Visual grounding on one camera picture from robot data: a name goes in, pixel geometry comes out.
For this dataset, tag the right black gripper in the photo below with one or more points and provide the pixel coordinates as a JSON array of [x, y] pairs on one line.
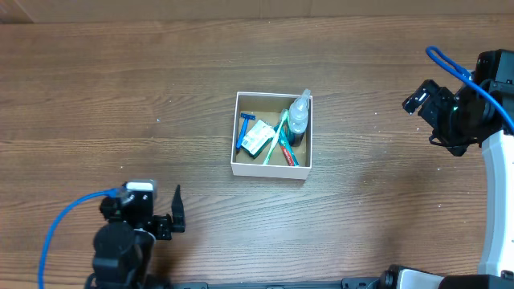
[[432, 106]]

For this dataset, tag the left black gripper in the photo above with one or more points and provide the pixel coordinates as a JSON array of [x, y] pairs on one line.
[[161, 225]]

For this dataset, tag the green soap packet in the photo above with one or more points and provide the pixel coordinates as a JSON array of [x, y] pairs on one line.
[[257, 138]]

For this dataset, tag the blue disposable razor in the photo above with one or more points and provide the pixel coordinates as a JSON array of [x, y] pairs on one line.
[[246, 119]]

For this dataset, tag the Colgate toothpaste tube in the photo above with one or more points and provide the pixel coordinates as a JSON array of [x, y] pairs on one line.
[[286, 147]]

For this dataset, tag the clear bottle with dark liquid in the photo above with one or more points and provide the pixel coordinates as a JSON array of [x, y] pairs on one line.
[[298, 116]]

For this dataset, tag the green white toothbrush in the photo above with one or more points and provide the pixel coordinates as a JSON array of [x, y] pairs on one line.
[[274, 141]]

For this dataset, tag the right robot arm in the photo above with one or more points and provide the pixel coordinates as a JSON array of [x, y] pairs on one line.
[[459, 120]]

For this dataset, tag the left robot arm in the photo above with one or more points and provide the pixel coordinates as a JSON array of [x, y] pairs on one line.
[[124, 246]]

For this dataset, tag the white cardboard box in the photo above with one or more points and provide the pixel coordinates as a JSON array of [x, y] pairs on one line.
[[267, 108]]

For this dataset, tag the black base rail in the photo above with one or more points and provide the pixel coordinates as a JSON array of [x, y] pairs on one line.
[[345, 283]]

